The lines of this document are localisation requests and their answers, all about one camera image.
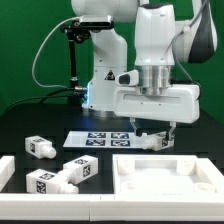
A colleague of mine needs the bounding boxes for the white left fence block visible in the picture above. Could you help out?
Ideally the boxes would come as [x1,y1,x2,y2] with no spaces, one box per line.
[0,156,15,192]

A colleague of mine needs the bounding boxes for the grey camera cable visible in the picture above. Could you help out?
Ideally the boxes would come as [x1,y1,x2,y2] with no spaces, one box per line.
[31,17,81,90]

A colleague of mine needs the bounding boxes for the white front fence bar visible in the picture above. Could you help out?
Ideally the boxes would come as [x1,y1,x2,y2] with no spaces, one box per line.
[0,194,224,221]

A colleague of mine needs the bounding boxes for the grey camera on stand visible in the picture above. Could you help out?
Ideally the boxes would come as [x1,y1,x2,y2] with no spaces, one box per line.
[79,15,114,30]

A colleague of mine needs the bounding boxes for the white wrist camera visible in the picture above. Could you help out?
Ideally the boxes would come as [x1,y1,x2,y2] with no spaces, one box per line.
[115,70,139,86]

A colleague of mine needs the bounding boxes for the black cable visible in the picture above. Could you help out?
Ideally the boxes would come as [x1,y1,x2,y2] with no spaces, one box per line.
[7,87,88,111]

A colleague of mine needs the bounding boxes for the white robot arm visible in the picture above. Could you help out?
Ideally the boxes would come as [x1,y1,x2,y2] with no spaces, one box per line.
[71,0,217,125]

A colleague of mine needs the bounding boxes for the white sheet with tags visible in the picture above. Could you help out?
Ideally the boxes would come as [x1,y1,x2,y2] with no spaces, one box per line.
[64,131,153,149]

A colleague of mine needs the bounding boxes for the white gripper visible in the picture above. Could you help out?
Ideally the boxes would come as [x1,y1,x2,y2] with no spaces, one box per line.
[113,85,200,140]

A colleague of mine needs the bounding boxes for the black camera stand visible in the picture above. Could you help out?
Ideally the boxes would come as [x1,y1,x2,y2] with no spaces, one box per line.
[60,22,90,106]

